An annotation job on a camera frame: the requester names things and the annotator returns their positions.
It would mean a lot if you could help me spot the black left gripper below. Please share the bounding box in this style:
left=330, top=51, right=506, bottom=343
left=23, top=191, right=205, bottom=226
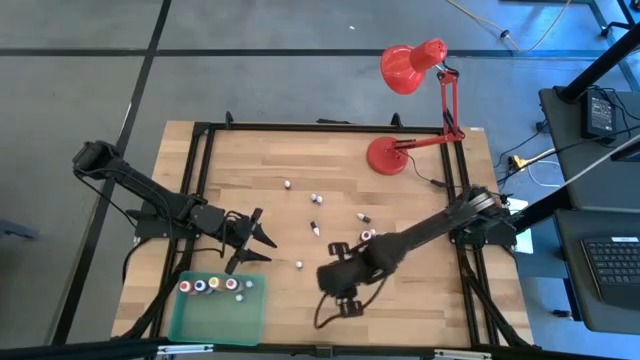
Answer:
left=219, top=207, right=278, bottom=275

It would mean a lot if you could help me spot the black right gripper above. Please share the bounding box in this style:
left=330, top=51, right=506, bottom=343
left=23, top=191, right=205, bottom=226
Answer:
left=317, top=241, right=399, bottom=319

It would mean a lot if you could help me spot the teal plastic bin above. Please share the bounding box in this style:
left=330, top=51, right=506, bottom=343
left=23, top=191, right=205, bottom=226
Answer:
left=167, top=269, right=267, bottom=347

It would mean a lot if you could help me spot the red desk lamp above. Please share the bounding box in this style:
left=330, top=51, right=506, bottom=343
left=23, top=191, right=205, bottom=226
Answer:
left=365, top=38, right=466, bottom=177

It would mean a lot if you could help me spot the white paper sheet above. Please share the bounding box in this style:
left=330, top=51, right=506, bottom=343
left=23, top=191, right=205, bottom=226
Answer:
left=508, top=197, right=536, bottom=255

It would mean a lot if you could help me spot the black slanted bar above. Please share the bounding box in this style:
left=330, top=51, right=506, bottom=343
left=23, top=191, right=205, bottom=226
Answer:
left=512, top=187, right=575, bottom=232

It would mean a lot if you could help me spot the dark grey desk top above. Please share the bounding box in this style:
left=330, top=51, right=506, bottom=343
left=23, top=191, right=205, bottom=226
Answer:
left=538, top=85, right=640, bottom=214
left=553, top=208, right=640, bottom=335

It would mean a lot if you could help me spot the black laptop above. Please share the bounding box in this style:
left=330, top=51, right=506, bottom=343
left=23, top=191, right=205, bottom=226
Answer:
left=579, top=234, right=640, bottom=311

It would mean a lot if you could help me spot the white rod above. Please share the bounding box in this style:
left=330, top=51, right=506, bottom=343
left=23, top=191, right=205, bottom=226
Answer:
left=568, top=133, right=640, bottom=184

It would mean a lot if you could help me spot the black power brick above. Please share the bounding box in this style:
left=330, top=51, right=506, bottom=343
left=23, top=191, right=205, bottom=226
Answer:
left=579, top=89, right=617, bottom=144

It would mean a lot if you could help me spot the black slanted pole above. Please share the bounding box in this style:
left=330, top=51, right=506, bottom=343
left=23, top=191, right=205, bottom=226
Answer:
left=557, top=22, right=640, bottom=104

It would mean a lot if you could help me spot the black chair base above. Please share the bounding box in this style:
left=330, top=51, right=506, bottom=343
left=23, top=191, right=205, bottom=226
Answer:
left=599, top=0, right=640, bottom=39

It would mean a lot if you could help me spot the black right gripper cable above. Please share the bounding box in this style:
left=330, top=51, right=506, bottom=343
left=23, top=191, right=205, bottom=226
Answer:
left=313, top=277, right=390, bottom=331

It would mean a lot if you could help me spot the black metal table frame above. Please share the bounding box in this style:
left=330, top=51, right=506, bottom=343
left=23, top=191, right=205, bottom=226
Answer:
left=112, top=110, right=534, bottom=360

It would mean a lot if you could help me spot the silver aluminium bracket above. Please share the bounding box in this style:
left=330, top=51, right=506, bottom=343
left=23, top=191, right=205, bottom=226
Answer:
left=432, top=348, right=494, bottom=360
left=156, top=343, right=215, bottom=356

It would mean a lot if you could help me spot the black lamp cable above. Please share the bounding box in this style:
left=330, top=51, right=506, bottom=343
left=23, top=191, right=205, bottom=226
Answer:
left=402, top=152, right=499, bottom=196

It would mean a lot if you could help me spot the yellow extension cord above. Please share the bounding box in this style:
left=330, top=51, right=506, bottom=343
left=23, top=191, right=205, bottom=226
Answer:
left=446, top=0, right=574, bottom=55

